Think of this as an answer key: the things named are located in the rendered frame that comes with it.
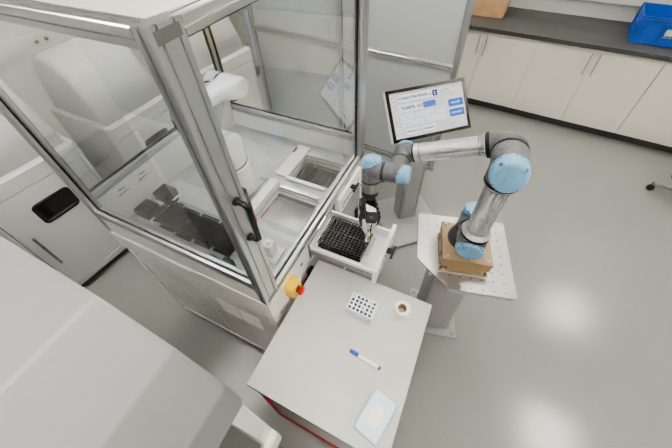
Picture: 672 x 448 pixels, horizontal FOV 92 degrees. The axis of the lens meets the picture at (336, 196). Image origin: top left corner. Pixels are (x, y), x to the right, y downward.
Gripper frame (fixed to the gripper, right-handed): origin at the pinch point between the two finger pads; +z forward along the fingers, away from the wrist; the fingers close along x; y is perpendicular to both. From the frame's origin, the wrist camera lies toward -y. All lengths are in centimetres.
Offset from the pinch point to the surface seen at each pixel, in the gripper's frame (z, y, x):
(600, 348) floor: 98, -2, -150
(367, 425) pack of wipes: 41, -56, 9
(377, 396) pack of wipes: 38, -49, 4
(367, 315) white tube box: 29.8, -19.2, 2.9
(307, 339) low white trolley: 37, -23, 29
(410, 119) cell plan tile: -29, 72, -38
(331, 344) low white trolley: 37.1, -26.4, 19.2
